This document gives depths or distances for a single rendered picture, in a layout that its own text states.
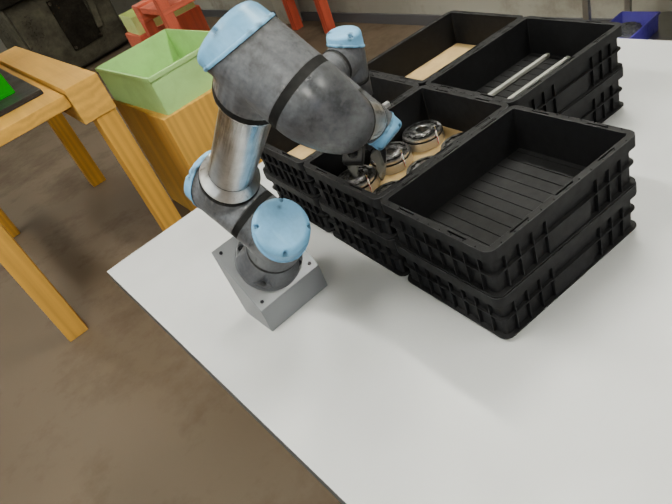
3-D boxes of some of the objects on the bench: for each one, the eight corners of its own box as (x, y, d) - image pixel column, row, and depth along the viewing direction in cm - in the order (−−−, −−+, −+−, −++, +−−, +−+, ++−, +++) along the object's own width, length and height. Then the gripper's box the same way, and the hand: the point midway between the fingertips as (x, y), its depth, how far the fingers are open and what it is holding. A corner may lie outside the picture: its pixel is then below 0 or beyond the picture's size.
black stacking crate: (404, 283, 132) (390, 242, 125) (331, 237, 155) (315, 201, 148) (525, 187, 144) (518, 146, 137) (440, 158, 167) (431, 121, 160)
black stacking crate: (509, 347, 110) (498, 302, 103) (405, 283, 132) (390, 242, 125) (641, 228, 122) (640, 180, 115) (525, 188, 144) (519, 146, 137)
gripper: (385, 84, 132) (397, 163, 146) (332, 90, 135) (349, 167, 149) (381, 104, 126) (394, 184, 140) (326, 109, 129) (344, 187, 143)
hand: (369, 178), depth 142 cm, fingers open, 5 cm apart
